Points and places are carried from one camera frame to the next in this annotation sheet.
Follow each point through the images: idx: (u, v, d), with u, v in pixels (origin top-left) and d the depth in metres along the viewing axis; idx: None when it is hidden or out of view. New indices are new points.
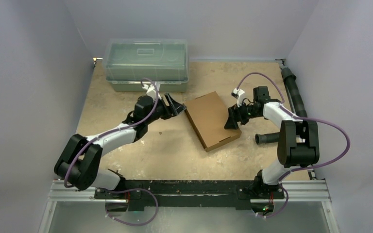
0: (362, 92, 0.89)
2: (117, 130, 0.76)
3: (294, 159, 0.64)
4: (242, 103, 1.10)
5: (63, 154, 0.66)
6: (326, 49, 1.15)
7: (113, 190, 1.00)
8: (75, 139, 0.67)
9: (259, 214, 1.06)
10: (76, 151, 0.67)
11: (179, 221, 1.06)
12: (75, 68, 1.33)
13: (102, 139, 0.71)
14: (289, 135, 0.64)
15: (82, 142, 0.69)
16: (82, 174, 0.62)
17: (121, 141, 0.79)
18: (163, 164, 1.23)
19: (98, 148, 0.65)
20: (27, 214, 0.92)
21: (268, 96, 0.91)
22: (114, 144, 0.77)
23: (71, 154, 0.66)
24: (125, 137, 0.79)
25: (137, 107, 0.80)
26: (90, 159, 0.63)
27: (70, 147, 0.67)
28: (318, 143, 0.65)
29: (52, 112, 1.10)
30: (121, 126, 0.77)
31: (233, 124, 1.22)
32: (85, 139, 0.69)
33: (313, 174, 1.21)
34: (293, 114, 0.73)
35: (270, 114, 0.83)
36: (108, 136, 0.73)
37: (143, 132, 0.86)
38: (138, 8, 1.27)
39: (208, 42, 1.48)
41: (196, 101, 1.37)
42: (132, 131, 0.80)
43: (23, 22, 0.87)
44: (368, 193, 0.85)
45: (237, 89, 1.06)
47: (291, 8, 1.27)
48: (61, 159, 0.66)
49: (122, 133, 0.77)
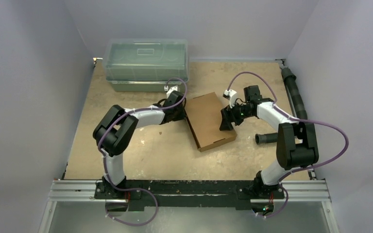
0: (362, 92, 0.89)
2: (149, 109, 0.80)
3: (294, 162, 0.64)
4: (235, 103, 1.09)
5: (103, 120, 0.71)
6: (326, 49, 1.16)
7: (116, 187, 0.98)
8: (115, 108, 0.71)
9: (259, 214, 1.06)
10: (114, 120, 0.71)
11: (180, 221, 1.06)
12: (75, 68, 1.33)
13: (137, 113, 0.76)
14: (288, 138, 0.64)
15: (120, 113, 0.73)
16: (117, 141, 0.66)
17: (150, 120, 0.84)
18: (163, 164, 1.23)
19: (134, 119, 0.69)
20: (27, 213, 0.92)
21: (259, 95, 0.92)
22: (145, 121, 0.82)
23: (110, 122, 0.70)
24: (154, 117, 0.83)
25: (171, 95, 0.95)
26: (127, 127, 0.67)
27: (110, 115, 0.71)
28: (316, 143, 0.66)
29: (52, 112, 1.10)
30: (153, 107, 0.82)
31: (227, 125, 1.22)
32: (123, 110, 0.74)
33: (313, 174, 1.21)
34: (289, 116, 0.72)
35: (265, 115, 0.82)
36: (143, 112, 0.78)
37: (168, 118, 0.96)
38: (138, 8, 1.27)
39: (208, 42, 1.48)
41: (192, 103, 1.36)
42: (162, 113, 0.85)
43: (23, 22, 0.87)
44: (368, 193, 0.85)
45: (228, 90, 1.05)
47: (291, 8, 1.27)
48: (100, 125, 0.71)
49: (153, 113, 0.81)
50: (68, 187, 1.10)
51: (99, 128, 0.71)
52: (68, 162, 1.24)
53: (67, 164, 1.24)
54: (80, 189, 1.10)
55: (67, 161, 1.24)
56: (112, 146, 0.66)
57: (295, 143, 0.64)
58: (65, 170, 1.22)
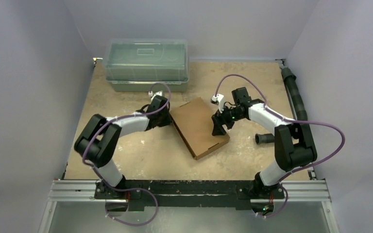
0: (362, 92, 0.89)
2: (132, 116, 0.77)
3: (294, 164, 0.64)
4: (224, 107, 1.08)
5: (84, 132, 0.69)
6: (326, 49, 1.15)
7: (114, 187, 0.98)
8: (96, 118, 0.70)
9: (259, 214, 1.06)
10: (96, 129, 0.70)
11: (180, 221, 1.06)
12: (75, 68, 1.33)
13: (120, 121, 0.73)
14: (285, 141, 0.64)
15: (102, 123, 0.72)
16: (101, 152, 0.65)
17: (134, 127, 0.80)
18: (162, 165, 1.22)
19: (117, 127, 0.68)
20: (27, 213, 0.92)
21: (248, 97, 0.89)
22: (129, 129, 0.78)
23: (92, 132, 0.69)
24: (138, 124, 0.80)
25: (155, 99, 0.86)
26: (110, 137, 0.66)
27: (91, 125, 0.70)
28: (313, 142, 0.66)
29: (52, 111, 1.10)
30: (136, 113, 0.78)
31: (220, 130, 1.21)
32: (105, 119, 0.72)
33: (313, 174, 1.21)
34: (282, 118, 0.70)
35: (258, 118, 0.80)
36: (125, 120, 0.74)
37: (152, 124, 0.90)
38: (138, 8, 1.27)
39: (208, 42, 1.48)
41: (181, 108, 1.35)
42: (146, 119, 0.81)
43: (22, 23, 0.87)
44: (368, 193, 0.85)
45: (215, 95, 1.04)
47: (291, 8, 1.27)
48: (82, 136, 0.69)
49: (137, 120, 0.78)
50: (68, 187, 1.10)
51: (81, 140, 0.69)
52: (68, 162, 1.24)
53: (67, 164, 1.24)
54: (80, 189, 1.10)
55: (67, 161, 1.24)
56: (97, 156, 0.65)
57: (293, 144, 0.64)
58: (65, 170, 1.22)
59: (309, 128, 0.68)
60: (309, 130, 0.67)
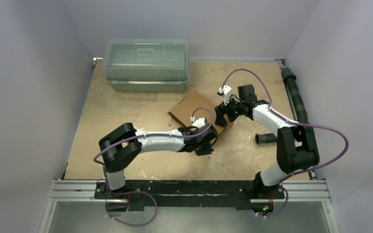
0: (362, 92, 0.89)
2: (167, 136, 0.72)
3: (295, 166, 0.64)
4: (230, 99, 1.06)
5: (110, 133, 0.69)
6: (325, 48, 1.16)
7: (111, 192, 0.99)
8: (125, 127, 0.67)
9: (259, 214, 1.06)
10: (122, 137, 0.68)
11: (180, 221, 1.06)
12: (75, 68, 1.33)
13: (148, 138, 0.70)
14: (288, 144, 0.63)
15: (130, 134, 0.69)
16: (114, 161, 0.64)
17: (167, 147, 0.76)
18: (163, 164, 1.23)
19: (137, 148, 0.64)
20: (27, 214, 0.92)
21: (254, 96, 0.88)
22: (161, 147, 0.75)
23: (116, 138, 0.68)
24: (171, 144, 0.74)
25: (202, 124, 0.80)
26: (127, 153, 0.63)
27: (119, 131, 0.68)
28: (316, 146, 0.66)
29: (52, 111, 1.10)
30: (172, 133, 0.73)
31: (222, 122, 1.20)
32: (134, 130, 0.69)
33: (313, 175, 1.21)
34: (287, 120, 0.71)
35: (262, 119, 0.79)
36: (156, 137, 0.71)
37: (189, 149, 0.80)
38: (138, 8, 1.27)
39: (208, 42, 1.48)
41: (182, 106, 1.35)
42: (181, 142, 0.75)
43: (22, 23, 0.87)
44: (369, 193, 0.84)
45: (222, 87, 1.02)
47: (291, 8, 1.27)
48: (107, 137, 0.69)
49: (170, 141, 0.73)
50: (69, 187, 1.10)
51: (105, 139, 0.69)
52: (68, 162, 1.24)
53: (67, 164, 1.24)
54: (80, 189, 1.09)
55: (67, 161, 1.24)
56: (109, 162, 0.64)
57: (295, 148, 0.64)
58: (65, 170, 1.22)
59: (313, 132, 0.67)
60: (312, 133, 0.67)
